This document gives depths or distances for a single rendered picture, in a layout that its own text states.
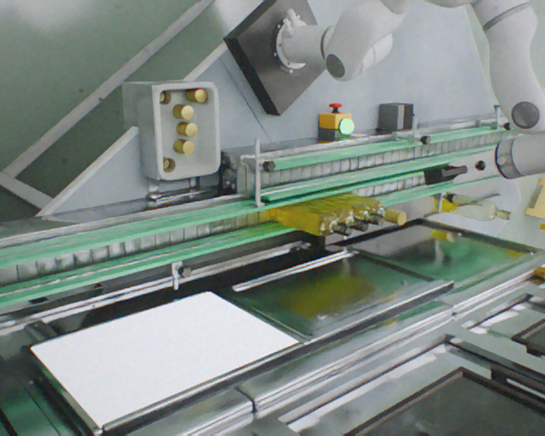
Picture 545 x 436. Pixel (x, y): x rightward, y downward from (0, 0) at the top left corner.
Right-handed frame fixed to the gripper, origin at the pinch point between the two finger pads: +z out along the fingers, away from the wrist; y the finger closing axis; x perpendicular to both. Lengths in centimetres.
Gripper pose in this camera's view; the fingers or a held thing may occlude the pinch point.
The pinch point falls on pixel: (440, 174)
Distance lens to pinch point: 128.1
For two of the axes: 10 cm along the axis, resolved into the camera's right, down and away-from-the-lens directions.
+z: -6.0, 1.3, 7.9
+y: 7.7, -1.8, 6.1
